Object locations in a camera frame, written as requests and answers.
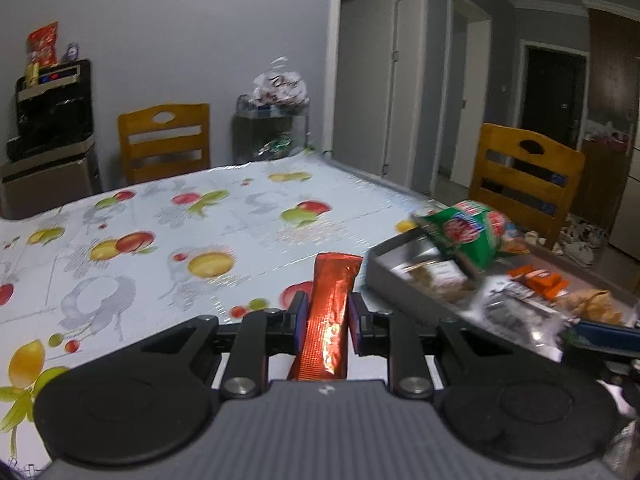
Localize brown wooden wardrobe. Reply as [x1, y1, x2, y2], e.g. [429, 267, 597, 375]
[587, 7, 640, 231]

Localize wooden chair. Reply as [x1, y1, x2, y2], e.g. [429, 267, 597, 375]
[117, 103, 211, 185]
[469, 122, 586, 251]

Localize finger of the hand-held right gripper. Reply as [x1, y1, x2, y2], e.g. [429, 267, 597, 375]
[570, 321, 640, 348]
[597, 349, 640, 378]

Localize dark brown tube snack packet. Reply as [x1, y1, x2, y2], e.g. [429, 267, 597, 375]
[470, 280, 573, 363]

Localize black water dispenser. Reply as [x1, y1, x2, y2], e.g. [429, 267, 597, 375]
[6, 59, 97, 161]

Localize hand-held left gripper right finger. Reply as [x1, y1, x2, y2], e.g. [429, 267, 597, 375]
[348, 291, 526, 401]

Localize red snack bag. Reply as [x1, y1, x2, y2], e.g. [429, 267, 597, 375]
[26, 21, 60, 67]

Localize orange snack packet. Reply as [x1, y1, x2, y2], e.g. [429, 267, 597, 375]
[507, 266, 570, 301]

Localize green foil packets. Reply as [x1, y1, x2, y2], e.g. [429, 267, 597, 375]
[254, 135, 297, 160]

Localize clear nut packet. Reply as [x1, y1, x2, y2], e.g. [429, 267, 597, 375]
[402, 260, 478, 303]

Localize white interior door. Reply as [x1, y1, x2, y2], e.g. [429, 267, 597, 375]
[382, 0, 428, 176]
[452, 10, 491, 181]

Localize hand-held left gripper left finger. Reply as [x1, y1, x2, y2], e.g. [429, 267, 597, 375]
[127, 290, 309, 401]

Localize red-orange stick packet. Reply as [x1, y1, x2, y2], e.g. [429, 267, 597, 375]
[287, 252, 364, 381]

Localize white plastic bag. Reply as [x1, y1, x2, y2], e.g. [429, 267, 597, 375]
[250, 57, 310, 111]

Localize yellow pastry packet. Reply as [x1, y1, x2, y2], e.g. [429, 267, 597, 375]
[557, 287, 626, 325]

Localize green snack bag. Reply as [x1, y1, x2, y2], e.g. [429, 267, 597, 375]
[411, 200, 531, 276]

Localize grey cabinet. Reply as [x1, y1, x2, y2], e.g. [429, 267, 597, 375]
[0, 142, 103, 221]

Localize grey cardboard box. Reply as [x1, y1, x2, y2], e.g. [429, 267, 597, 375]
[364, 225, 640, 356]

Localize dark entrance door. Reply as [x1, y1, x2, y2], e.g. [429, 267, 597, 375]
[525, 47, 586, 151]

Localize fruit print tablecloth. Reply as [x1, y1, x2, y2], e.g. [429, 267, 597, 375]
[0, 152, 451, 461]

